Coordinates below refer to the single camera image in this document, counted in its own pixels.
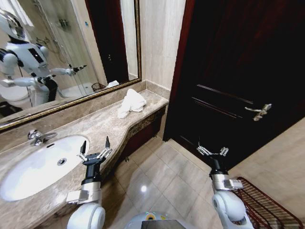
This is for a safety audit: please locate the dark wooden door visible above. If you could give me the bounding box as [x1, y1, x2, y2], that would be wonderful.
[163, 0, 305, 172]

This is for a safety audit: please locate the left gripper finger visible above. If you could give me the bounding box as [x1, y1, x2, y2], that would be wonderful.
[98, 135, 113, 160]
[76, 140, 88, 164]

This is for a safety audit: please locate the white oval sink basin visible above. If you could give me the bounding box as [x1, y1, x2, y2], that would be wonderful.
[0, 135, 91, 202]

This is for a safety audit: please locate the chrome faucet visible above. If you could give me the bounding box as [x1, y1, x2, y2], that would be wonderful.
[27, 129, 58, 147]

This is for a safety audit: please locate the red wire hamper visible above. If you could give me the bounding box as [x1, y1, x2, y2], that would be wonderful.
[231, 176, 305, 229]

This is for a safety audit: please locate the gold-framed wall mirror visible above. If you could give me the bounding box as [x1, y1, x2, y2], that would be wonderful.
[0, 0, 143, 133]

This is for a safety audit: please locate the silver door handle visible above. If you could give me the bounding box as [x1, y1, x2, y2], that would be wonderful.
[244, 103, 273, 122]

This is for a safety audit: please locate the dark wood vanity cabinet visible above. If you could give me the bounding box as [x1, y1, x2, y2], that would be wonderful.
[100, 104, 167, 177]

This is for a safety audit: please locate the crumpled white towel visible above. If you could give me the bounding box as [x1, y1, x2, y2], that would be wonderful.
[117, 88, 147, 119]

